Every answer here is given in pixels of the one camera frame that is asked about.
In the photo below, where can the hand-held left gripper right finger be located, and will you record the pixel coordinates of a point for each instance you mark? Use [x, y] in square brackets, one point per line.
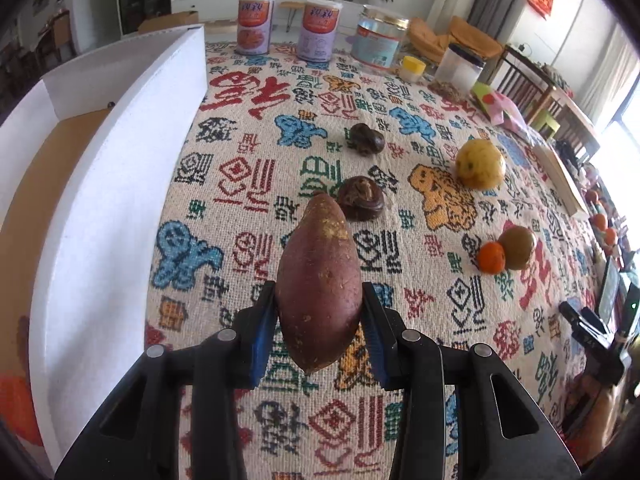
[376, 345]

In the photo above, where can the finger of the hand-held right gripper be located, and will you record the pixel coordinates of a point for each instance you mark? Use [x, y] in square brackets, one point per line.
[577, 317]

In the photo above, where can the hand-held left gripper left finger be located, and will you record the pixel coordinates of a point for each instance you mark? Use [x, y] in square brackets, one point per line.
[262, 340]

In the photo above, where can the plump reddish sweet potato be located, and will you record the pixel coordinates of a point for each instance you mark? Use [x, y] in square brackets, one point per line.
[320, 285]

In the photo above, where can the orange tangerine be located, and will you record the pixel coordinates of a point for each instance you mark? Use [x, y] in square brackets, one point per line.
[491, 258]

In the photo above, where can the yellow pear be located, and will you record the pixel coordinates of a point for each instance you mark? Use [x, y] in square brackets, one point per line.
[480, 165]

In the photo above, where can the white foam box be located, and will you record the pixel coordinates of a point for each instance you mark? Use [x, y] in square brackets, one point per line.
[125, 160]

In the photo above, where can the black smartphone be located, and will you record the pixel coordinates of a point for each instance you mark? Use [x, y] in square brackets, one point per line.
[607, 285]

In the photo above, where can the printed woven tablecloth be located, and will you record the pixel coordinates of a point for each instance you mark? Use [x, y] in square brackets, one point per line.
[425, 310]

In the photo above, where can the small orange fruit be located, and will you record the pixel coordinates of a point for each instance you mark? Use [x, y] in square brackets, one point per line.
[611, 236]
[598, 221]

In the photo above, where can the green brown round fruit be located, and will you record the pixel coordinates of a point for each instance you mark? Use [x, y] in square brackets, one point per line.
[520, 247]

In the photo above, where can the orange cover book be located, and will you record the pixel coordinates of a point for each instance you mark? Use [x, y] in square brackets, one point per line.
[562, 180]

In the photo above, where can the dark brown mushroom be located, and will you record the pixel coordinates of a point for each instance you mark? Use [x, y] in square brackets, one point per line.
[362, 200]
[366, 139]

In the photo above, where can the colourful snack bag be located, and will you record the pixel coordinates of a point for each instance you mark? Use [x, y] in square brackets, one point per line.
[500, 107]

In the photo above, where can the wooden slatted bench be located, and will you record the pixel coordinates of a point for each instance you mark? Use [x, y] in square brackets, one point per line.
[540, 95]

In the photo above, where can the pile of nuts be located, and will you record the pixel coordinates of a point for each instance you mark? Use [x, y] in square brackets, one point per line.
[449, 91]

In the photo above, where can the clear black lidded jar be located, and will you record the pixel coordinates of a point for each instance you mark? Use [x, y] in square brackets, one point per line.
[460, 67]

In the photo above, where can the small yellow capped jar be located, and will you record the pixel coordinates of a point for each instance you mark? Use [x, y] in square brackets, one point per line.
[412, 69]

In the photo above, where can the orange lounge chair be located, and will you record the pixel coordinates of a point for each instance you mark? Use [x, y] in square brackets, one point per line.
[465, 37]

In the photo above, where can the blue label glass jar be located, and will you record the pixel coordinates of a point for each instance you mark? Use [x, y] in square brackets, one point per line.
[379, 39]

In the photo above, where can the red label can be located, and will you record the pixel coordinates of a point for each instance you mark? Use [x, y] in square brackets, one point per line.
[256, 25]
[320, 30]

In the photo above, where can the brown cardboard box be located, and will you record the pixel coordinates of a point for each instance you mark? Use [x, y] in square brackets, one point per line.
[167, 22]

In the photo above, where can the wooden stool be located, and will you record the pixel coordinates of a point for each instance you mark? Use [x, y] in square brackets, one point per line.
[291, 7]

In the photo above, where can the white television cabinet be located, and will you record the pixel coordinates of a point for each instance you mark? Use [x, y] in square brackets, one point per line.
[220, 2]

